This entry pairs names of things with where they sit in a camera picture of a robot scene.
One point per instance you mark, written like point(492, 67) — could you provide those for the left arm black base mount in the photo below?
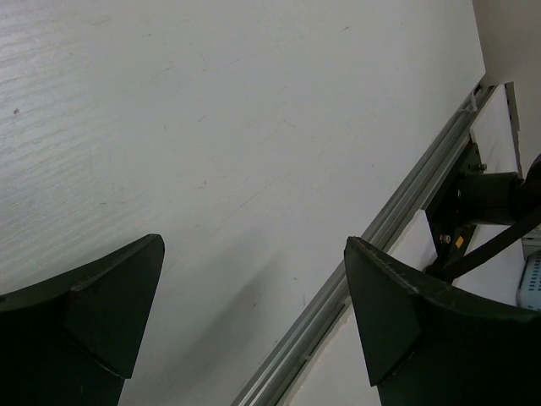
point(468, 197)

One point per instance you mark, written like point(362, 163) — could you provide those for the aluminium table edge rail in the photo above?
point(321, 360)

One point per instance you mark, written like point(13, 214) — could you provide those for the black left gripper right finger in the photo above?
point(427, 342)

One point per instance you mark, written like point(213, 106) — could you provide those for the light blue plastic crate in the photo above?
point(528, 295)

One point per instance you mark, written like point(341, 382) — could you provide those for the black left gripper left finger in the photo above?
point(74, 339)

